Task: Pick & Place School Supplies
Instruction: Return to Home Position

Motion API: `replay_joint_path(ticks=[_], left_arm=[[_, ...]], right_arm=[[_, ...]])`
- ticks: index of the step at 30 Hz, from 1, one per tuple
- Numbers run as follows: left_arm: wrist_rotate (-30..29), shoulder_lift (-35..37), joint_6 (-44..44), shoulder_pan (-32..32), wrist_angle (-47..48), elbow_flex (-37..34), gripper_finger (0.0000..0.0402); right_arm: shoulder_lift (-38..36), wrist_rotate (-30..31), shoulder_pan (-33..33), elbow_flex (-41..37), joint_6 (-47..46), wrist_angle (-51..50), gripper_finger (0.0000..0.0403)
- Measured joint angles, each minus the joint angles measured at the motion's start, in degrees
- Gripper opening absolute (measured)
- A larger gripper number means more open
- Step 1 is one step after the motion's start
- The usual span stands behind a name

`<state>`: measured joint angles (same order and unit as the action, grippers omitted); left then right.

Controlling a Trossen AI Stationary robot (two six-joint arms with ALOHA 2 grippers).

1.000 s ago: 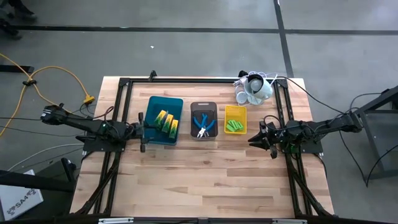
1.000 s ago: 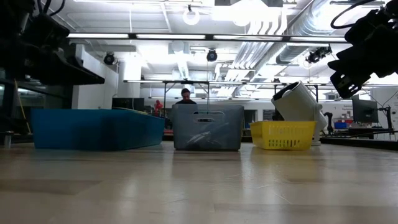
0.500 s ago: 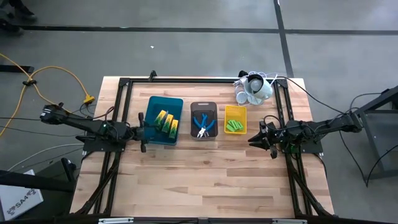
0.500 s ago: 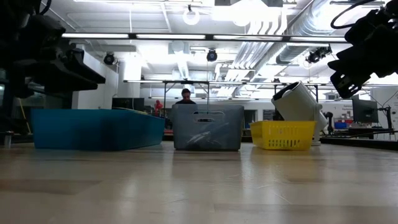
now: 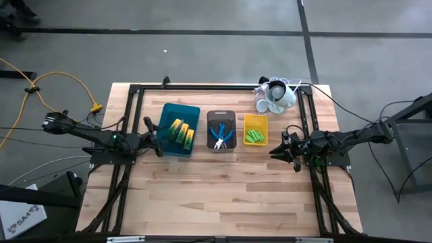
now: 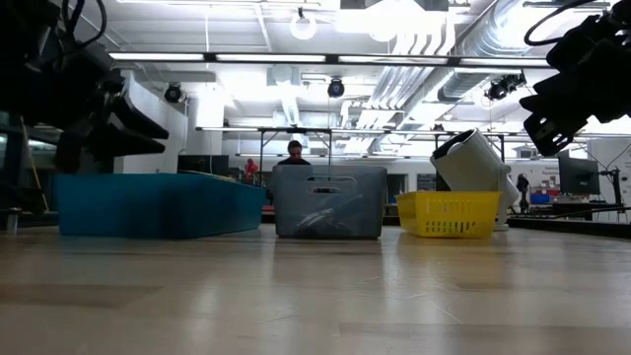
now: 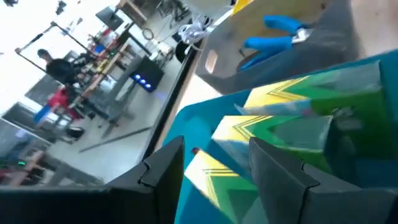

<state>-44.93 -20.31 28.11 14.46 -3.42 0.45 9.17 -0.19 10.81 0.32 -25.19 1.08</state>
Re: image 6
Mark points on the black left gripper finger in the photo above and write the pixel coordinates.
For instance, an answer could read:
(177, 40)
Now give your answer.
(133, 145)
(143, 123)

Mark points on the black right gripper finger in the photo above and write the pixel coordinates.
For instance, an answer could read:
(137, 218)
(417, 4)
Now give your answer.
(557, 133)
(549, 97)

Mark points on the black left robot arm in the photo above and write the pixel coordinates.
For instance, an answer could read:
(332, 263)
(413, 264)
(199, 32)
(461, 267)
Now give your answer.
(39, 74)

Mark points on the black computer monitor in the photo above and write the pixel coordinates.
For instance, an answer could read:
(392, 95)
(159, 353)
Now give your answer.
(579, 175)

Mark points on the black ceiling spotlight cluster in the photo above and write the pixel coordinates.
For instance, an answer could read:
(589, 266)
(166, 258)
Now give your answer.
(503, 86)

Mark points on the teal plastic bin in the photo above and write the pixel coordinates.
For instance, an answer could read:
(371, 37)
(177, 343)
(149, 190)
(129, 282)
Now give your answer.
(148, 207)

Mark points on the long ceiling light bar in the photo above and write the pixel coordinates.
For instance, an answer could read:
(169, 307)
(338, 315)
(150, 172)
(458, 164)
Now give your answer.
(148, 57)

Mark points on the black background screen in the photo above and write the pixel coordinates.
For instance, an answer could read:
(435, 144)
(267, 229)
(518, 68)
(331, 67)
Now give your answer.
(202, 165)

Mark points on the white cylindrical projector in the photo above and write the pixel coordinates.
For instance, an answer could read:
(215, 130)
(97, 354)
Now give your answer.
(473, 163)

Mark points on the yellow plastic basket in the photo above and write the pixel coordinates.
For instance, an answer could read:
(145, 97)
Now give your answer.
(443, 214)

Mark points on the person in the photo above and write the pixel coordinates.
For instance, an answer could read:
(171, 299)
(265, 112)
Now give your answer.
(294, 150)

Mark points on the grey translucent plastic bin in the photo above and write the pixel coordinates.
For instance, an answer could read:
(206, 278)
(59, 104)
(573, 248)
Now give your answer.
(330, 177)

